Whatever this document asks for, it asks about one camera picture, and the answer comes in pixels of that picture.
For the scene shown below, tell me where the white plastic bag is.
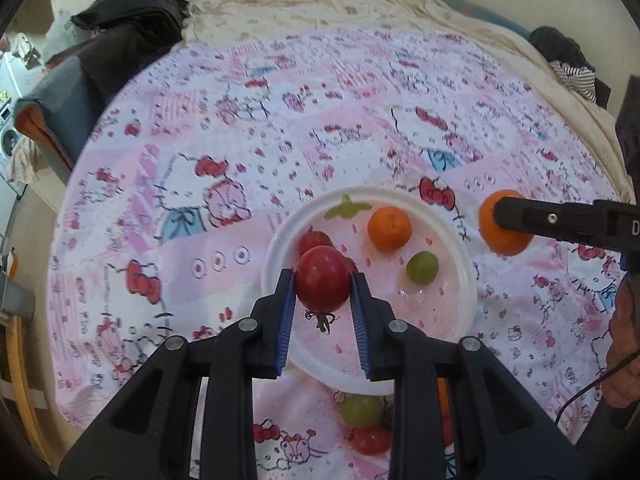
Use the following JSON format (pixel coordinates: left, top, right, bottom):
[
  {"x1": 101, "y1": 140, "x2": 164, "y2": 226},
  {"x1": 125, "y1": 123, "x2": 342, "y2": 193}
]
[{"x1": 42, "y1": 7, "x2": 81, "y2": 66}]

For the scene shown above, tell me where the cream duvet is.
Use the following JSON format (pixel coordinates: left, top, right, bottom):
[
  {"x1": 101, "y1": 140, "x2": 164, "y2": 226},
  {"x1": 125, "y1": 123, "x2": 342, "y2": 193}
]
[{"x1": 182, "y1": 0, "x2": 636, "y2": 201}]

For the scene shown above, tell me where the pink cartoon printed blanket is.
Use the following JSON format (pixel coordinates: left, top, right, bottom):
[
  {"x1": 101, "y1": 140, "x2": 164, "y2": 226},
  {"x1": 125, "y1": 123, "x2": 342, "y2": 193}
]
[{"x1": 47, "y1": 25, "x2": 631, "y2": 480}]

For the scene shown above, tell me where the red strawberry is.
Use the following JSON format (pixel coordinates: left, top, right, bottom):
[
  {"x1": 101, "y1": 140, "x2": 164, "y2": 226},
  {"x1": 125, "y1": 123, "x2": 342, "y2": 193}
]
[{"x1": 298, "y1": 227, "x2": 335, "y2": 258}]

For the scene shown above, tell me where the blue-grey sofa armrest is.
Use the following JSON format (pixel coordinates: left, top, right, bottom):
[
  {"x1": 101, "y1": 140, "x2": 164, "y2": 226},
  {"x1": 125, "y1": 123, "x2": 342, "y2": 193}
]
[{"x1": 15, "y1": 55, "x2": 108, "y2": 181}]

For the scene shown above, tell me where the hanging beige cloth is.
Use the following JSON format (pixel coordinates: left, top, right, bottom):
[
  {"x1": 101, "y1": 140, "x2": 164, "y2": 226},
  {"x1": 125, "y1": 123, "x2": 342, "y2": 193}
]
[{"x1": 10, "y1": 32, "x2": 43, "y2": 68}]

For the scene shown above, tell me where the wooden chair frame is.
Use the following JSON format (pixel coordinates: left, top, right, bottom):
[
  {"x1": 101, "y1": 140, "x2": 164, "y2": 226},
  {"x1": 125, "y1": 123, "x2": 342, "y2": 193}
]
[{"x1": 0, "y1": 310, "x2": 51, "y2": 461}]

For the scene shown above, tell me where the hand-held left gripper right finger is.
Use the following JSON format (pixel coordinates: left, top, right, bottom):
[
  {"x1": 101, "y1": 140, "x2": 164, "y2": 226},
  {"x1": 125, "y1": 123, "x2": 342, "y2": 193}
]
[{"x1": 350, "y1": 272, "x2": 591, "y2": 480}]

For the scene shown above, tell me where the green grape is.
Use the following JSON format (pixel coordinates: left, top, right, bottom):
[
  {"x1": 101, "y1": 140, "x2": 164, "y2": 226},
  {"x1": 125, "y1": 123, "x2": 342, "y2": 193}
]
[
  {"x1": 340, "y1": 394, "x2": 385, "y2": 428},
  {"x1": 405, "y1": 251, "x2": 440, "y2": 285}
]

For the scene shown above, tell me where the striped garment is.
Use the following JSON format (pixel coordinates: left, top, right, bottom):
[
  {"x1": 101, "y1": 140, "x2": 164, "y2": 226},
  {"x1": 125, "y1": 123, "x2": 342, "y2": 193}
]
[{"x1": 550, "y1": 60, "x2": 598, "y2": 101}]

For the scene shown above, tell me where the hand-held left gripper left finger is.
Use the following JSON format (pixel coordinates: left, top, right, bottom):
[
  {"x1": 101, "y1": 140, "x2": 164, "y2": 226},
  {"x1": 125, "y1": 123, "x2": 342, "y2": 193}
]
[{"x1": 57, "y1": 269, "x2": 296, "y2": 480}]

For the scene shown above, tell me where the blue sofa backrest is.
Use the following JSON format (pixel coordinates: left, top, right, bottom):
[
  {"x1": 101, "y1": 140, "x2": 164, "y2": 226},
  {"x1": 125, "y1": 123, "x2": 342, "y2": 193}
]
[{"x1": 425, "y1": 0, "x2": 531, "y2": 41}]

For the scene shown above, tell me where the person's right hand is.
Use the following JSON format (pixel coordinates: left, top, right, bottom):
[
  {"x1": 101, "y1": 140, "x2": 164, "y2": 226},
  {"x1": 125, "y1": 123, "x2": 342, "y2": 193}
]
[{"x1": 602, "y1": 275, "x2": 640, "y2": 408}]

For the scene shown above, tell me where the dark garment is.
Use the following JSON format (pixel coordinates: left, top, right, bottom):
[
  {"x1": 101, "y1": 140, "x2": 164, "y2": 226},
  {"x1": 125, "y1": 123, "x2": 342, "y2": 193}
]
[{"x1": 529, "y1": 26, "x2": 611, "y2": 108}]

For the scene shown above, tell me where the black jacket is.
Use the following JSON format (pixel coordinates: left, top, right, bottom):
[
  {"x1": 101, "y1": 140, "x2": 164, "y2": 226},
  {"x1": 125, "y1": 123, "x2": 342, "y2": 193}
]
[{"x1": 70, "y1": 0, "x2": 191, "y2": 91}]

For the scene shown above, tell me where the cream cloth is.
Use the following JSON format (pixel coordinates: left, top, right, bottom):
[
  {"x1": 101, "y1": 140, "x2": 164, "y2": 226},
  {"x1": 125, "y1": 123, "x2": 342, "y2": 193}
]
[{"x1": 7, "y1": 140, "x2": 46, "y2": 183}]

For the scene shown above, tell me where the white washing machine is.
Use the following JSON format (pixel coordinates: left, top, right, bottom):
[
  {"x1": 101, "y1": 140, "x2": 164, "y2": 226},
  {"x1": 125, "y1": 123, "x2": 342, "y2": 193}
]
[{"x1": 0, "y1": 55, "x2": 26, "y2": 196}]

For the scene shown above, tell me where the red cherry tomato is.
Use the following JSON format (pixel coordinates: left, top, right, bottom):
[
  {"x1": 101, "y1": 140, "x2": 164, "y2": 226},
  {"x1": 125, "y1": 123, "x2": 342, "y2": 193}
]
[
  {"x1": 295, "y1": 245, "x2": 353, "y2": 335},
  {"x1": 350, "y1": 425, "x2": 392, "y2": 456}
]

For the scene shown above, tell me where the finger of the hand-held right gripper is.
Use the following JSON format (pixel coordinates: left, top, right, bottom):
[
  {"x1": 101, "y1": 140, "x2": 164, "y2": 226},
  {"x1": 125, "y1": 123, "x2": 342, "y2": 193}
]
[{"x1": 492, "y1": 197, "x2": 608, "y2": 250}]

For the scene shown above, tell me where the black cable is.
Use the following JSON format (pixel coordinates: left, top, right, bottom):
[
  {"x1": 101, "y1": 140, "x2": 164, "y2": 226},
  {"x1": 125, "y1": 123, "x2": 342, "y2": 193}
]
[{"x1": 552, "y1": 355, "x2": 640, "y2": 426}]

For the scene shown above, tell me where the pink strawberry-shaped plate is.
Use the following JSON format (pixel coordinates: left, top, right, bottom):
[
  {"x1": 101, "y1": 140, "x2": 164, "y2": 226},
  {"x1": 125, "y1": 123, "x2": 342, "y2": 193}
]
[{"x1": 261, "y1": 185, "x2": 476, "y2": 395}]

